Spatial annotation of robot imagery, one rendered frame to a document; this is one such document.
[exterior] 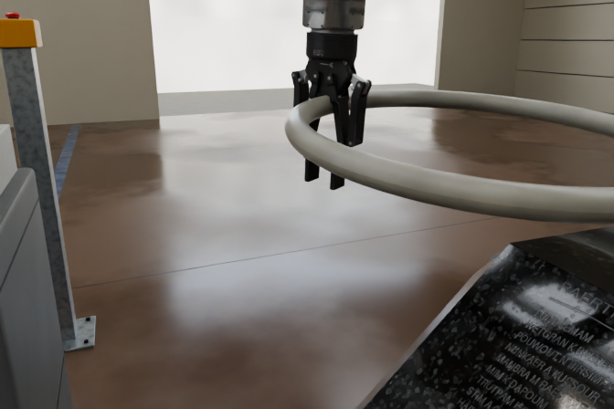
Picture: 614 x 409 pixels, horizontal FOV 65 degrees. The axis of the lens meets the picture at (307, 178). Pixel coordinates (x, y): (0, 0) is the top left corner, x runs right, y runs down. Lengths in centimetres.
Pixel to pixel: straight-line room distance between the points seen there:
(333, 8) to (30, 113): 120
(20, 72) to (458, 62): 746
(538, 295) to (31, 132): 150
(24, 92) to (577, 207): 153
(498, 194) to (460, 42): 811
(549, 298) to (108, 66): 638
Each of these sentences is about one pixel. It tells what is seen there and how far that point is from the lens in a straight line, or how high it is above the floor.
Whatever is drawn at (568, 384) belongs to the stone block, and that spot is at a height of 76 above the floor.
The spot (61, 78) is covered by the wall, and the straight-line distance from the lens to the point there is 668.
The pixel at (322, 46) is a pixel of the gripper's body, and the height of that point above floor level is 102.
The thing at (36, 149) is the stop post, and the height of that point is 70.
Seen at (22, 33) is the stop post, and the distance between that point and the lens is 167.
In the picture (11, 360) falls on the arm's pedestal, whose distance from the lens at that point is 73.
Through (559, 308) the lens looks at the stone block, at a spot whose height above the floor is 80.
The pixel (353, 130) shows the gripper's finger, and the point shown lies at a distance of 71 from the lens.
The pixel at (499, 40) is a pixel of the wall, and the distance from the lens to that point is 903.
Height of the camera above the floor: 103
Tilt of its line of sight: 16 degrees down
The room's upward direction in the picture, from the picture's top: straight up
